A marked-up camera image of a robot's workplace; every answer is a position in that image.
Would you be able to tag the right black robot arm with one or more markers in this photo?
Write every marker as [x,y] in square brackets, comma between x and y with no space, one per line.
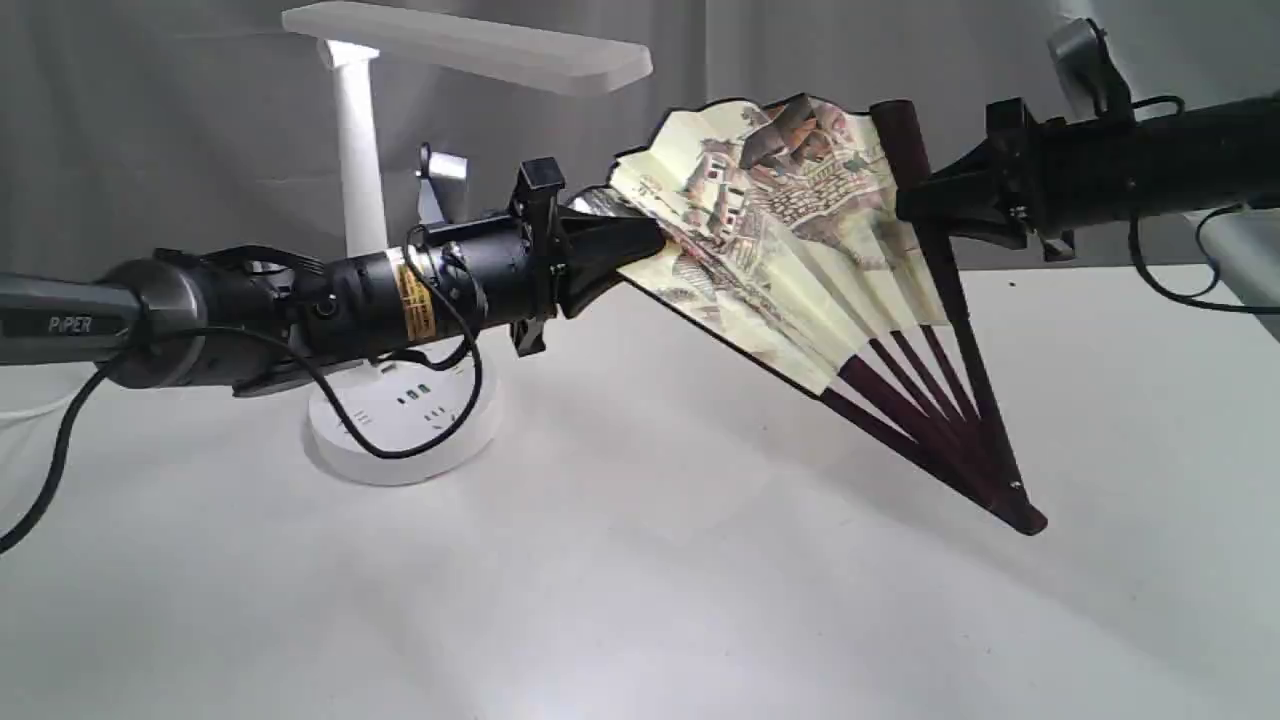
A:
[1097,172]

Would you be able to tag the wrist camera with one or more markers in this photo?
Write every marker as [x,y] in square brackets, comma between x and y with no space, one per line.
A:
[443,187]
[1093,85]

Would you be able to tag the painted folding paper fan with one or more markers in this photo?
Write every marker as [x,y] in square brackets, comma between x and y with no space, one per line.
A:
[783,242]

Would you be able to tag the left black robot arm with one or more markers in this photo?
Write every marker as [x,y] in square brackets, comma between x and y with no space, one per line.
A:
[252,318]

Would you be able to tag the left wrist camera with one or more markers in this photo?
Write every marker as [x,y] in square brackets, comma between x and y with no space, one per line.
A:
[443,187]

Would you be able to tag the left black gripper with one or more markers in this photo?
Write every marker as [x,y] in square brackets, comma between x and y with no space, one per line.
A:
[594,249]

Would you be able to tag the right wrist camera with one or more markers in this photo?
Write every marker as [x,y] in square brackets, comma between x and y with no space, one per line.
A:
[1093,85]

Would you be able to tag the white desk lamp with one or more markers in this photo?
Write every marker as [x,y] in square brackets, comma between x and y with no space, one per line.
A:
[401,402]

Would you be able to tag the grey backdrop curtain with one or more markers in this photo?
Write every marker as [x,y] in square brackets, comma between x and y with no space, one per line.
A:
[196,125]

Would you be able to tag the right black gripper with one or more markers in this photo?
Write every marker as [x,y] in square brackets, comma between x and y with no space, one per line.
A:
[1008,164]

